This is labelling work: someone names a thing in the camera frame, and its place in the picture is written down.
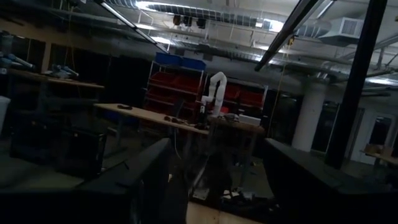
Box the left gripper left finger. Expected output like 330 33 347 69
74 138 189 224

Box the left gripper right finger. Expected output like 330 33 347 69
263 138 398 224

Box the white round column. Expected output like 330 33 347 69
291 80 328 153

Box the long wooden workbench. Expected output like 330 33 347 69
93 103 210 136

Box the black equipment box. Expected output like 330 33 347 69
9 120 108 179

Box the white box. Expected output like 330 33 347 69
238 114 262 127

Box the cluttered wooden table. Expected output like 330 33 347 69
207 114 266 136

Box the shelf rack with red bins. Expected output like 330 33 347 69
143 60 206 125

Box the blue storage bin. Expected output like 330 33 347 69
181 57 207 72
154 52 183 67

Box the white ceiling air unit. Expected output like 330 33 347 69
317 16 365 48

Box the yellow hanging cord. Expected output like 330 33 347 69
266 36 295 138

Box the black frame post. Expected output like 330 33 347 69
324 0 389 169

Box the black frame bar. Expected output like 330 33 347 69
254 0 322 72
95 0 170 54

